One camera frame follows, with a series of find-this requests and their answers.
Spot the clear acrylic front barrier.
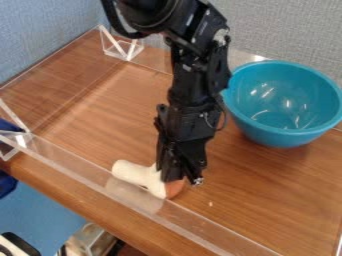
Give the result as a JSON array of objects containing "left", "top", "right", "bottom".
[{"left": 0, "top": 129, "right": 282, "bottom": 256}]

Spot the black white object below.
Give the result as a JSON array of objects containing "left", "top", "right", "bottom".
[{"left": 0, "top": 232, "right": 41, "bottom": 256}]

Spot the clear acrylic left bracket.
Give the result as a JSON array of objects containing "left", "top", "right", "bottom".
[{"left": 0, "top": 99, "right": 32, "bottom": 161}]

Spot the metallic object under table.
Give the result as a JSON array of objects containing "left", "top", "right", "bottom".
[{"left": 55, "top": 222, "right": 118, "bottom": 256}]

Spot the clear acrylic corner bracket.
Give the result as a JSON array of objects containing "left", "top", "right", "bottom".
[{"left": 98, "top": 25, "right": 144, "bottom": 62}]

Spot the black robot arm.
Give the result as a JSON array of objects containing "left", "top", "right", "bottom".
[{"left": 100, "top": 0, "right": 231, "bottom": 185}]

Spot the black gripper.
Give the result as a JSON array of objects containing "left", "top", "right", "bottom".
[{"left": 155, "top": 100, "right": 224, "bottom": 186}]

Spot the blue bowl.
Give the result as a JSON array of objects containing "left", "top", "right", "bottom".
[{"left": 222, "top": 60, "right": 342, "bottom": 148}]

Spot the blue cloth object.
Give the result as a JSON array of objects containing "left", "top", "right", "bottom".
[{"left": 0, "top": 118, "right": 24, "bottom": 199}]

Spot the toy mushroom brown cap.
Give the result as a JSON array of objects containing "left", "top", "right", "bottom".
[{"left": 111, "top": 159, "right": 188, "bottom": 200}]

